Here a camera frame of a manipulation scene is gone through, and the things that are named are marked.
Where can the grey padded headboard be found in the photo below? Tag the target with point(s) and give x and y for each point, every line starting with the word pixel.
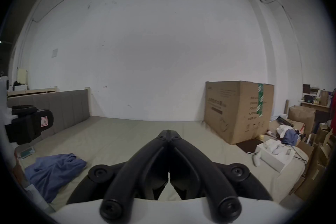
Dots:
pixel 68 107

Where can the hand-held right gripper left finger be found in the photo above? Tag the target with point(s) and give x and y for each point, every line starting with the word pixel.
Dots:
pixel 143 162

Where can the white box with controllers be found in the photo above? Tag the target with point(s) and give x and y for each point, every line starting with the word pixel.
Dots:
pixel 275 156

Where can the small teal card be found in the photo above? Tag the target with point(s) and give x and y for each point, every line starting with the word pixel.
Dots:
pixel 27 152

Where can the wooden table with clutter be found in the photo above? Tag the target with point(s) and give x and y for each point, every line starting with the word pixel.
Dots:
pixel 319 107

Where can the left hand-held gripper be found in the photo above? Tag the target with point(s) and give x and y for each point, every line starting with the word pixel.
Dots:
pixel 3 102

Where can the large brown carton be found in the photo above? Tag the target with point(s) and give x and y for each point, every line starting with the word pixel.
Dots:
pixel 233 110

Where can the blue shirt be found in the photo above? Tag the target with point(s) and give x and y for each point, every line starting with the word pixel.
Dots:
pixel 52 173

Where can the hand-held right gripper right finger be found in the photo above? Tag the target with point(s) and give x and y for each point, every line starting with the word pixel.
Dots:
pixel 195 162

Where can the white hand controller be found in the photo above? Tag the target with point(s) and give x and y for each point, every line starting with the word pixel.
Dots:
pixel 256 160

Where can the open brown carton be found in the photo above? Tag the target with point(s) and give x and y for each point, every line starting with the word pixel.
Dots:
pixel 301 116

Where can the stack of flat cartons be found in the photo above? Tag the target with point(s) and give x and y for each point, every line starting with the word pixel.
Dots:
pixel 316 162

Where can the dark brown mat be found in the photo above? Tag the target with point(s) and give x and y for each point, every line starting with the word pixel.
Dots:
pixel 249 145

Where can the blue cloth bundle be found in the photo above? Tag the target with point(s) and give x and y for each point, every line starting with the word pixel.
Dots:
pixel 290 136

